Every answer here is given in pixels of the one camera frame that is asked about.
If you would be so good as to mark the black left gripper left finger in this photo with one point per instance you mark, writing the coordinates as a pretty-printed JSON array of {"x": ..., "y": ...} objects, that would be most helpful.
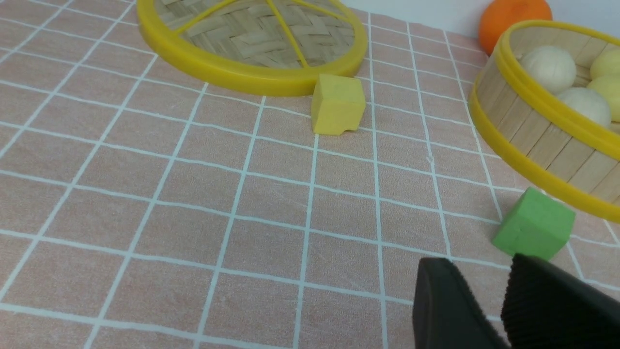
[{"x": 446, "y": 314}]

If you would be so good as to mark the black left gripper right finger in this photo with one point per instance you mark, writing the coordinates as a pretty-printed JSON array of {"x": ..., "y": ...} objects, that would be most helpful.
[{"x": 547, "y": 308}]

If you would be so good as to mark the white bun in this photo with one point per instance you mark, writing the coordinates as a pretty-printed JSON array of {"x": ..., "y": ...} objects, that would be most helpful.
[
  {"x": 552, "y": 67},
  {"x": 588, "y": 103}
]

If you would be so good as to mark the yellow bun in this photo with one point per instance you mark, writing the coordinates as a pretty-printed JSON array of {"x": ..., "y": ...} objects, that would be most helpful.
[
  {"x": 607, "y": 63},
  {"x": 608, "y": 86}
]

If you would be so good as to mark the yellow bamboo steamer tray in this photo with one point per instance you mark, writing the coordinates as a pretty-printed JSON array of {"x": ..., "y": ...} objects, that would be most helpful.
[{"x": 557, "y": 149}]

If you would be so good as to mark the yellow woven steamer lid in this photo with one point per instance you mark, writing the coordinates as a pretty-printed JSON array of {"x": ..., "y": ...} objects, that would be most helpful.
[{"x": 258, "y": 47}]

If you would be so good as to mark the green cube block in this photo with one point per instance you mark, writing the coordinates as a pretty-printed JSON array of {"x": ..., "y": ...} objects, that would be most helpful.
[{"x": 536, "y": 225}]

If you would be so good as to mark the yellow cube block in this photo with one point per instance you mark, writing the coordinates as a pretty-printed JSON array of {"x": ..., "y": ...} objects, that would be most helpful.
[{"x": 338, "y": 105}]

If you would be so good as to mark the orange fruit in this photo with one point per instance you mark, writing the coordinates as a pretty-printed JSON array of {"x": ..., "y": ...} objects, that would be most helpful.
[{"x": 501, "y": 14}]

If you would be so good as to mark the pink checked tablecloth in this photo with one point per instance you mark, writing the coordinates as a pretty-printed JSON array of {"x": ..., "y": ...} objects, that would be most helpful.
[{"x": 144, "y": 209}]

